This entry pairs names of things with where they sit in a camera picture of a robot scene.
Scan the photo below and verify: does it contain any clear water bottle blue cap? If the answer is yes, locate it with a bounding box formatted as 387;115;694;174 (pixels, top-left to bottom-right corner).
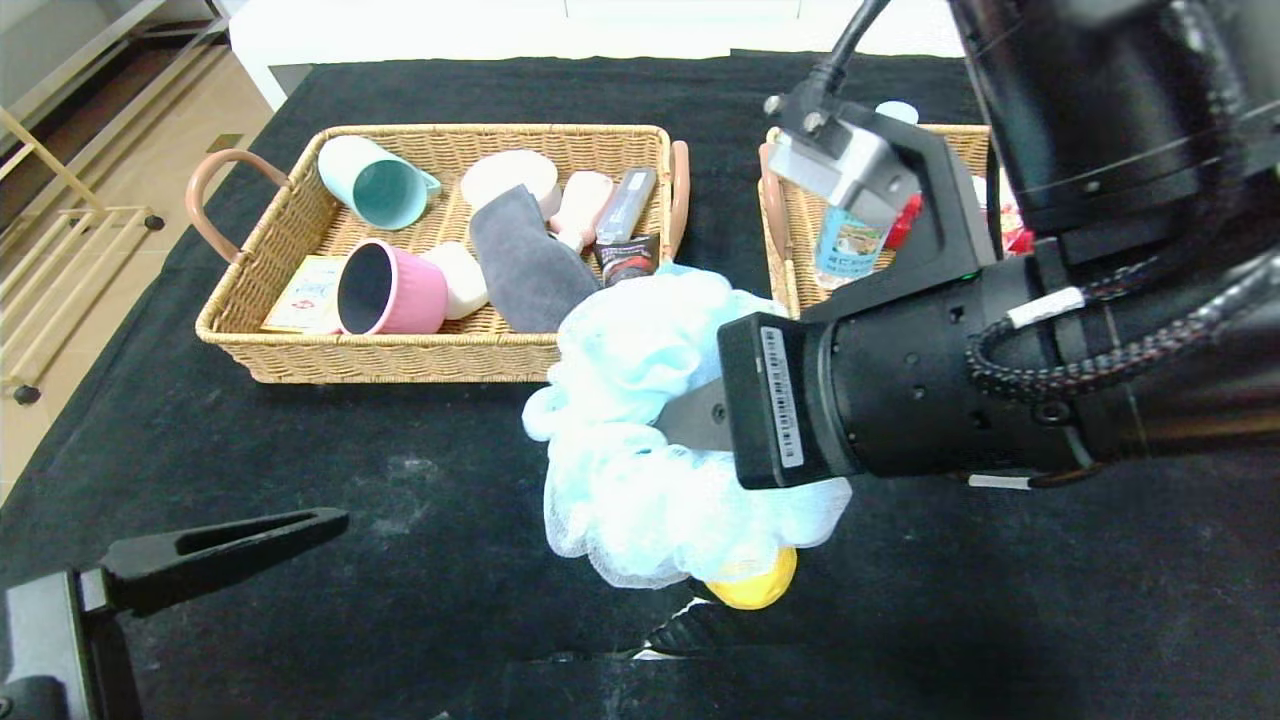
814;100;920;292

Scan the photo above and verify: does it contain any green card box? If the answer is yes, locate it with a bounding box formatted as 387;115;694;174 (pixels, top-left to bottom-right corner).
262;255;347;334

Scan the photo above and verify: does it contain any red cola can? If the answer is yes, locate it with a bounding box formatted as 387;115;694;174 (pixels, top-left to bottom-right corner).
885;195;923;251

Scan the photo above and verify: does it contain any grey cloth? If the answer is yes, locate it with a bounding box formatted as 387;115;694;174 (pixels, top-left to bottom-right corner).
468;184;603;334

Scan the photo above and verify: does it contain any yellow pear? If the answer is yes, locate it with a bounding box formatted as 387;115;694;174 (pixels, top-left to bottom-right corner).
705;545;799;611

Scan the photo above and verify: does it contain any black right camera cable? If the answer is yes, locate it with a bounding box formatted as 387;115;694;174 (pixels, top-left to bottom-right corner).
820;0;893;99

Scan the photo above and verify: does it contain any light blue bath pouf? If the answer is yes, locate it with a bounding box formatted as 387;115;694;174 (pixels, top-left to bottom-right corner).
522;263;853;590

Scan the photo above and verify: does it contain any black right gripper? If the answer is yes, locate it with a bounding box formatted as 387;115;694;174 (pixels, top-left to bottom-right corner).
654;257;1064;490

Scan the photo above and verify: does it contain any teal plastic cup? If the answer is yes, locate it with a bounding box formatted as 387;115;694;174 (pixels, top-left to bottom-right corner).
318;136;444;232

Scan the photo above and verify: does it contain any wooden rack on wheels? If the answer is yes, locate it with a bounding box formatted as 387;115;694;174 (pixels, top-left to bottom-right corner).
0;105;168;406

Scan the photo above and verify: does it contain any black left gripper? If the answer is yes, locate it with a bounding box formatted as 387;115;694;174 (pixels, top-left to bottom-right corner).
0;506;351;720

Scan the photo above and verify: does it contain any wicker basket with handles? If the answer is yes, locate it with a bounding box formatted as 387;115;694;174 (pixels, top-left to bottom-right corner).
186;123;691;384
757;123;1001;321

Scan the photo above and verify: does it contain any white side cabinet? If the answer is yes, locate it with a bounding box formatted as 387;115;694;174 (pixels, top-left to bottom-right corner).
228;0;346;111

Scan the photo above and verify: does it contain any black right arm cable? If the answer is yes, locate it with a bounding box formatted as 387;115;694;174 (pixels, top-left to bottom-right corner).
965;250;1280;403

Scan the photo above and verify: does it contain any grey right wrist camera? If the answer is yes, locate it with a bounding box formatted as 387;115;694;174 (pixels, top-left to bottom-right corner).
765;92;1001;301

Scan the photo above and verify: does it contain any black and red tube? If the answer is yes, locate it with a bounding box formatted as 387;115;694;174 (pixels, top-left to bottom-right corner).
595;233;661;289

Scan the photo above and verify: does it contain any pink and white small bottle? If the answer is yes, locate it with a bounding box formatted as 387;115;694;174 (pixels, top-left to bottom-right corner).
548;171;614;256

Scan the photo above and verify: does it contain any pink pot with handle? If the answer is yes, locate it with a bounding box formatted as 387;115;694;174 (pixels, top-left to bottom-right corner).
335;240;449;336

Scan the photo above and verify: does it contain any brown low shelf unit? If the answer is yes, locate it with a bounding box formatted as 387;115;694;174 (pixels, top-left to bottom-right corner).
0;0;231;151

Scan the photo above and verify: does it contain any grey tube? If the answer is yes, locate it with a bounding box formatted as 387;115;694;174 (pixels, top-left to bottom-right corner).
597;168;659;246

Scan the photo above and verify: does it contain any white soap bar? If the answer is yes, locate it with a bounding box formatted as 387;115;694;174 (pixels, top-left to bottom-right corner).
420;242;491;321

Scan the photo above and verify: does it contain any white round dish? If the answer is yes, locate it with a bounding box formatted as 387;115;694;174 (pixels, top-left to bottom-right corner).
460;150;561;216

